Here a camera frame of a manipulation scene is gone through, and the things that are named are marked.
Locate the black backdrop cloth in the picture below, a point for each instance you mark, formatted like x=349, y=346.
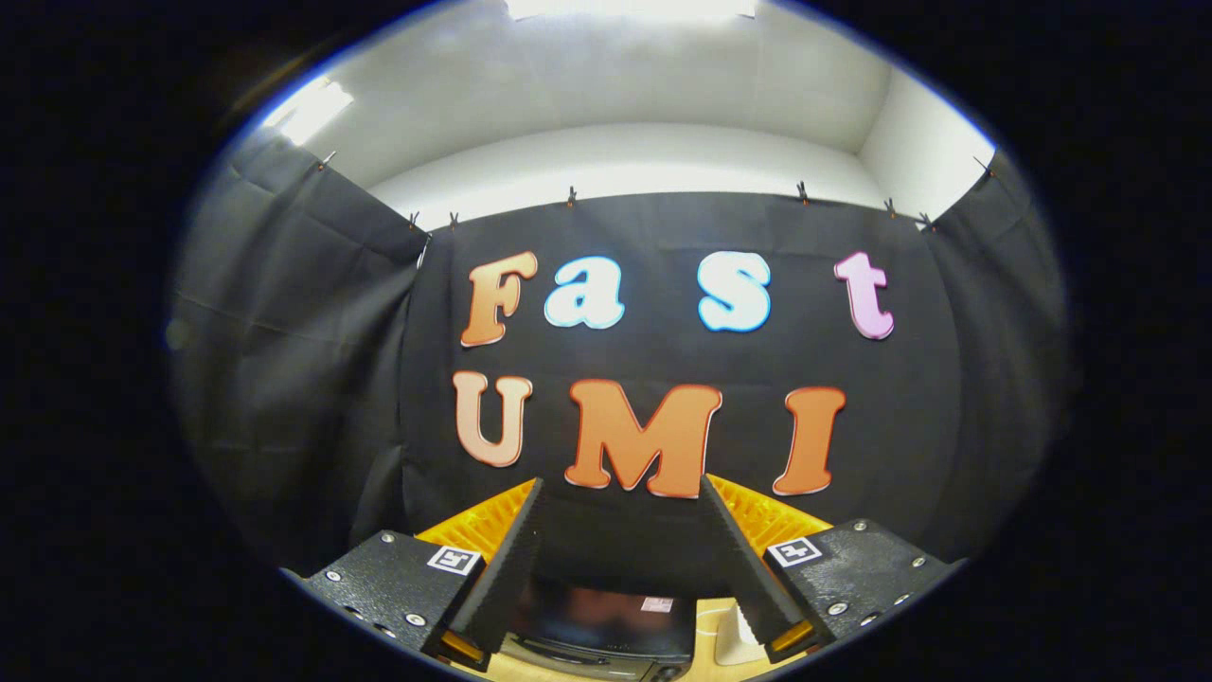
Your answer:
x=663, y=227

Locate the rectangular ceiling light panel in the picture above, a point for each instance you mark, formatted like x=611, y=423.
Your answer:
x=630, y=8
x=308, y=109

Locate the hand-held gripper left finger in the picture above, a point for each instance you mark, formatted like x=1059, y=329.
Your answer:
x=507, y=568

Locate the white countertop appliance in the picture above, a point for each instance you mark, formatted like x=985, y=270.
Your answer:
x=734, y=644

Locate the black toaster oven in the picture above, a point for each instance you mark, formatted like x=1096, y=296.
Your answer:
x=606, y=630

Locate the row of cloth clips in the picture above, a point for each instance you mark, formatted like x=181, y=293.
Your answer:
x=803, y=192

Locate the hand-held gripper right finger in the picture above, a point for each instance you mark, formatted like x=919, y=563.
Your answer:
x=743, y=568

